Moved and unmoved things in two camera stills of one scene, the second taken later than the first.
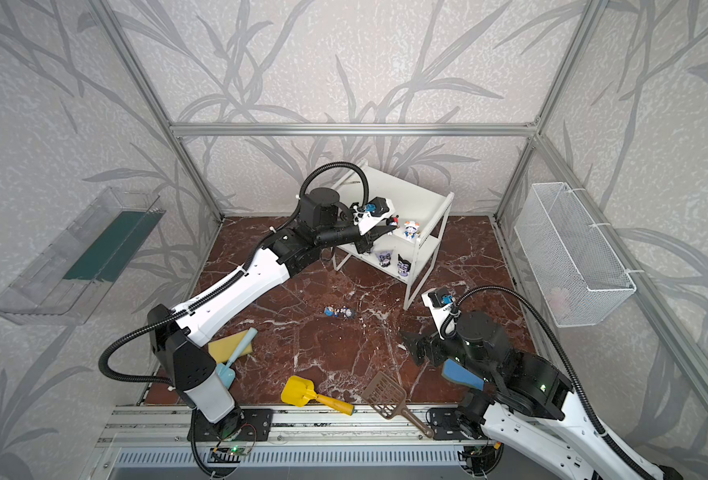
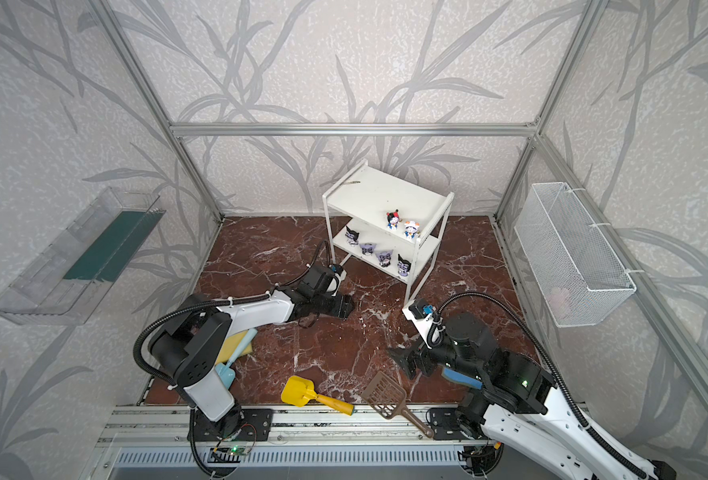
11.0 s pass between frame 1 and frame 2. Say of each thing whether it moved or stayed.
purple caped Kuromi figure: stayed
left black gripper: moved
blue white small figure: stayed
